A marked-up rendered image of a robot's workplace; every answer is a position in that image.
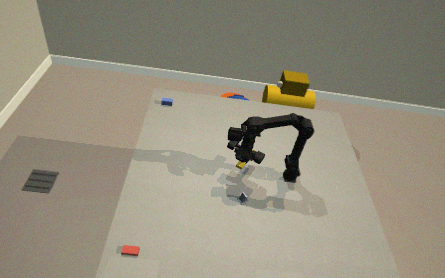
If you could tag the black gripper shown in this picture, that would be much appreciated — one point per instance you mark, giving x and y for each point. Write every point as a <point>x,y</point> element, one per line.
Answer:
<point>255,156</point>

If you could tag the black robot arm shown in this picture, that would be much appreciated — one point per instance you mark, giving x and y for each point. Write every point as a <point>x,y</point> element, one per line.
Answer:
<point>255,125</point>

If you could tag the yellow bar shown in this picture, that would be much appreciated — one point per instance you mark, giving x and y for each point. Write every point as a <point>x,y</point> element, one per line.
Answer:
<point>240,165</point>

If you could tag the small red flat block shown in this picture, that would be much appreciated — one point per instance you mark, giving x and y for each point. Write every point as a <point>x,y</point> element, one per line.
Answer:
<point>130,250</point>

